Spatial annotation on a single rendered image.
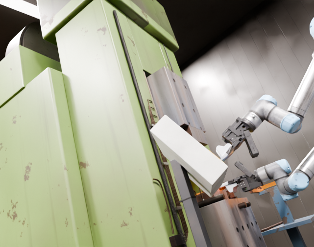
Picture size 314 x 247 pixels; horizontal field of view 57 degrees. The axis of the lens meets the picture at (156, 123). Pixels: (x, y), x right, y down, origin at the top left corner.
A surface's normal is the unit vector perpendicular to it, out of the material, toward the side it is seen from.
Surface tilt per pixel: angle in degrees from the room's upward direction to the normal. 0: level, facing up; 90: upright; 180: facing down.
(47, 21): 90
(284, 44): 90
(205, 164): 90
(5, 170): 90
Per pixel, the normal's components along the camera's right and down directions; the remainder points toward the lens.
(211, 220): -0.54, -0.18
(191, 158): -0.16, -0.35
